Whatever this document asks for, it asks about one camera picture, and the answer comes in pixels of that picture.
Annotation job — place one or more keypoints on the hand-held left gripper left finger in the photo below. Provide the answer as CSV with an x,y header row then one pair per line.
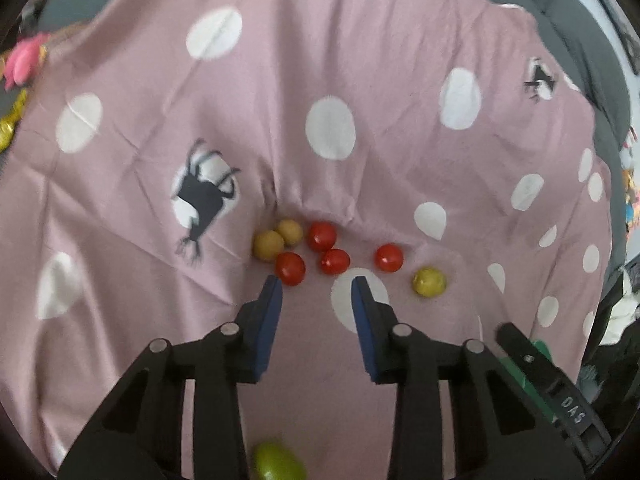
x,y
270,320

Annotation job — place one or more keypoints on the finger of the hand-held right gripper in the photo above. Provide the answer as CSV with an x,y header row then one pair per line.
x,y
525,355

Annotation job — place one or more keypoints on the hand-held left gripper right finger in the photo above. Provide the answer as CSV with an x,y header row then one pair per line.
x,y
362,330

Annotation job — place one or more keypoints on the red cherry tomato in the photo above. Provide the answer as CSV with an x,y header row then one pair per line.
x,y
290,268
389,257
321,236
334,261

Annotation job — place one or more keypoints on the tan yellow cherry tomato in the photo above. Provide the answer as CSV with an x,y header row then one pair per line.
x,y
289,231
267,245

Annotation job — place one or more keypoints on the yellow-green cherry tomato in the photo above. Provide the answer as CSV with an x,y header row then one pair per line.
x,y
429,281

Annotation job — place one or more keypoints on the large green oval citrus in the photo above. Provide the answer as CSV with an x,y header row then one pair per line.
x,y
277,461

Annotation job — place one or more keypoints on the grey knitted cloth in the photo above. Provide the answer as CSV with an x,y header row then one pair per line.
x,y
591,376

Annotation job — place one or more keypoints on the white cloth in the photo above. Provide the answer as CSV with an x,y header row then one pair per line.
x,y
622,305

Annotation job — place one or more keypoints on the pink polka dot blanket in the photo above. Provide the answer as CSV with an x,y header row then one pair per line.
x,y
350,60

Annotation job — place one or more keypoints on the gold foil object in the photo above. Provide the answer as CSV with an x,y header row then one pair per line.
x,y
10,120

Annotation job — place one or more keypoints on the pink plush toy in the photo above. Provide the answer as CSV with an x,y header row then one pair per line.
x,y
22,57

